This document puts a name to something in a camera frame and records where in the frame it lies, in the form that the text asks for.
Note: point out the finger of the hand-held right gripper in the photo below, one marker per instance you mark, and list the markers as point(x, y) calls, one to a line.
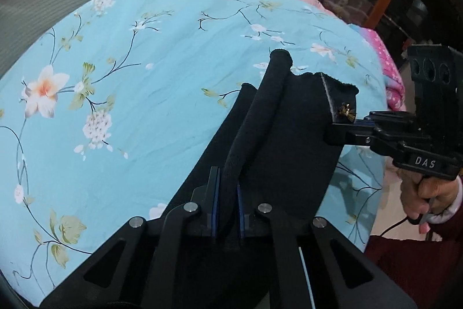
point(376, 120)
point(347, 135)

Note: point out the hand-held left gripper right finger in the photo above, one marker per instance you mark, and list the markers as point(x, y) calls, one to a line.
point(240, 213)

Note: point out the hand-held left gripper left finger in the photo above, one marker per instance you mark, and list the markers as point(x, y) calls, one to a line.
point(215, 207)

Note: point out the black pants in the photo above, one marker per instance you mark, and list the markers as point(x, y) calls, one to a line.
point(289, 142)

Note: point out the person's right hand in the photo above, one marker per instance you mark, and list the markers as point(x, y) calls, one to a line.
point(416, 196)

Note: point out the pink dotted cloth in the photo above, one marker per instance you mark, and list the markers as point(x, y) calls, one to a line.
point(385, 66)

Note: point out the dark red garment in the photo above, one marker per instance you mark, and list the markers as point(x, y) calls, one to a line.
point(416, 269)

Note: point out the blue floral bedsheet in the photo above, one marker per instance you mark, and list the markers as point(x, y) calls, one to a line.
point(144, 84)

